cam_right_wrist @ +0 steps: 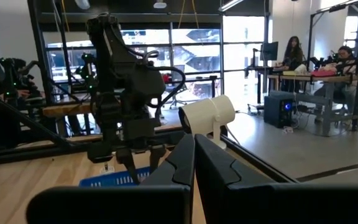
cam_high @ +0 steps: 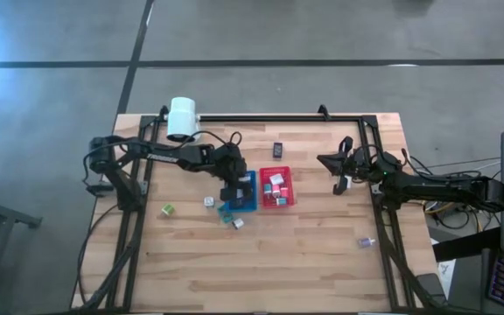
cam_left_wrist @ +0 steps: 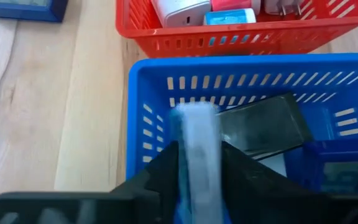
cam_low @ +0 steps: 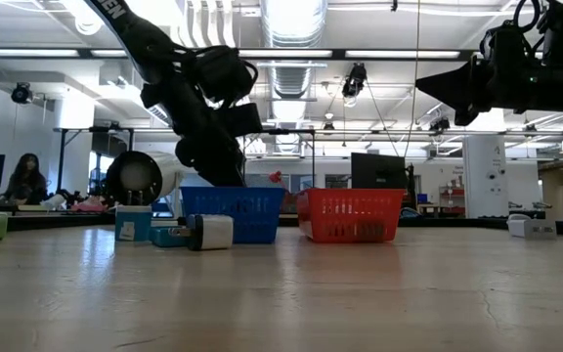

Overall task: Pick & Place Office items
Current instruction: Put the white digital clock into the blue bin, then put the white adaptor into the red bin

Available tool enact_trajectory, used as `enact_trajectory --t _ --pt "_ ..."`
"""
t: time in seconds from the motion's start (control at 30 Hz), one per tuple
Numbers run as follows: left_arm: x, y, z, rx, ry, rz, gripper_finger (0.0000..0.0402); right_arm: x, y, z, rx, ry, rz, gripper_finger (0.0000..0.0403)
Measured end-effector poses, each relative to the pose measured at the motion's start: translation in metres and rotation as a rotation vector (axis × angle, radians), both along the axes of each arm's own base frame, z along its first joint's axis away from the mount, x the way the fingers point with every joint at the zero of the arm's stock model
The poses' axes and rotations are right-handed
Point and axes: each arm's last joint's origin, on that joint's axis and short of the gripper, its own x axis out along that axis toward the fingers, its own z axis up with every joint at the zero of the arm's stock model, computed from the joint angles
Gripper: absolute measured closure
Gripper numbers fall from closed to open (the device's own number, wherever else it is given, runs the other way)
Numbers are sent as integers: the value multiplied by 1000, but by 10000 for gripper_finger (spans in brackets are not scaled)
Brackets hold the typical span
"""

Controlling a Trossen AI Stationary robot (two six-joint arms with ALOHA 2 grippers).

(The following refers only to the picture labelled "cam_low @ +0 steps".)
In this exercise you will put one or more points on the black overhead camera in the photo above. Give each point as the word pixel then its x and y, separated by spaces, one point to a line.
pixel 355 80

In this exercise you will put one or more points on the teal flat box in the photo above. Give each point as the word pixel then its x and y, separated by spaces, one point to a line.
pixel 164 238

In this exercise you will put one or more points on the silver air duct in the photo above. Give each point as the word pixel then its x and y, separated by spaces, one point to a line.
pixel 291 29

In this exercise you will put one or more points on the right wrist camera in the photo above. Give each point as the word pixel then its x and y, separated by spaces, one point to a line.
pixel 504 44

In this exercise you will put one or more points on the person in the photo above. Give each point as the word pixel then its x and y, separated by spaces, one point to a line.
pixel 25 183

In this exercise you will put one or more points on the white shelf with items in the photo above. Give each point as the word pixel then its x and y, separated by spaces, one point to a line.
pixel 450 200

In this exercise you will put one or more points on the white wall charger cube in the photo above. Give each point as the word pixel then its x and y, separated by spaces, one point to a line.
pixel 213 233

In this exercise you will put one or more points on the grey rectangular box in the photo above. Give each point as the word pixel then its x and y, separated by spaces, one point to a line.
pixel 540 230

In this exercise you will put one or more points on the red plastic basket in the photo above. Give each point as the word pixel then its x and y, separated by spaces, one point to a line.
pixel 350 210

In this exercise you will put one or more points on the white cylindrical projector on stand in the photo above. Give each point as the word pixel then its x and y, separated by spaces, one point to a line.
pixel 140 177

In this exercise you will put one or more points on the blue plastic basket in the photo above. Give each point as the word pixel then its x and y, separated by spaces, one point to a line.
pixel 252 215

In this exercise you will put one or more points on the white pillar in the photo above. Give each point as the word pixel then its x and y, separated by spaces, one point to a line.
pixel 484 171

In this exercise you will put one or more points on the blue white carton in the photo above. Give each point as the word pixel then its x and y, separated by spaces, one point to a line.
pixel 134 225

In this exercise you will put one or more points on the white cup far right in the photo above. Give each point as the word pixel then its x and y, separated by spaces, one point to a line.
pixel 516 227

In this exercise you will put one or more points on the black ceiling spotlight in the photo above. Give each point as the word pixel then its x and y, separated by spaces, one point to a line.
pixel 20 94
pixel 440 124

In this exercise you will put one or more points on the red desk lamp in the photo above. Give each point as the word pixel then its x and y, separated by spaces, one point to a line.
pixel 276 177

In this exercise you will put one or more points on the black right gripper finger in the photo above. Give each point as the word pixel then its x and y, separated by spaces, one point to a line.
pixel 467 116
pixel 457 85

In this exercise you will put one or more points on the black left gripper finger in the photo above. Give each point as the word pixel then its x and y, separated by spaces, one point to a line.
pixel 211 178
pixel 235 178

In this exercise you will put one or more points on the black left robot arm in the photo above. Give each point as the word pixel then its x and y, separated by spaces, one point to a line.
pixel 135 34

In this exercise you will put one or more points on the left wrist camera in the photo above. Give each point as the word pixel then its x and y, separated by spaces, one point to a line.
pixel 242 119

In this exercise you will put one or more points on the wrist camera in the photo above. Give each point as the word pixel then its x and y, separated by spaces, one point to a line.
pixel 242 119
pixel 504 44

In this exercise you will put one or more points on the black background rig frame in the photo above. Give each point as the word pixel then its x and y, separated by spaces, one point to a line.
pixel 61 166

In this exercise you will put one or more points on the black aluminium rig frame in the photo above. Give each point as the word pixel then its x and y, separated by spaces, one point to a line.
pixel 487 223

